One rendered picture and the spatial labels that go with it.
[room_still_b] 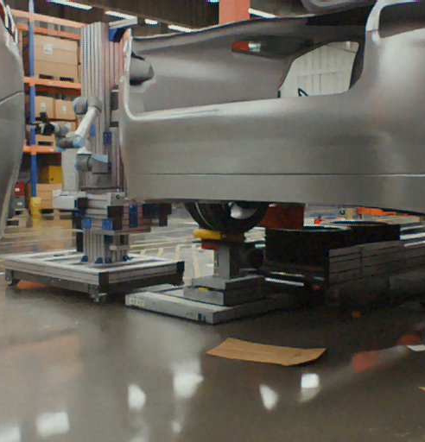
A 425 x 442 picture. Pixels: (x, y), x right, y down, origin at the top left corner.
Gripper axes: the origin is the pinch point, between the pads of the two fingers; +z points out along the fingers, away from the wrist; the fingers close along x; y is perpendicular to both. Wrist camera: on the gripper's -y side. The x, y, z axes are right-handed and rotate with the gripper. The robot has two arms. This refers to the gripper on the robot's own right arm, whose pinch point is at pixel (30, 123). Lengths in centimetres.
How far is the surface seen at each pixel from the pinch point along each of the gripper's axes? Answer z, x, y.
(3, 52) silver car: 233, -212, -21
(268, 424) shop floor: 114, -233, 92
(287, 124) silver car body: 82, -212, -16
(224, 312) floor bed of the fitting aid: -26, -144, 99
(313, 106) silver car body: 85, -223, -24
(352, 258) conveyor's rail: -130, -190, 68
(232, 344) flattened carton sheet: 22, -174, 99
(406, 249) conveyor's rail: -204, -211, 65
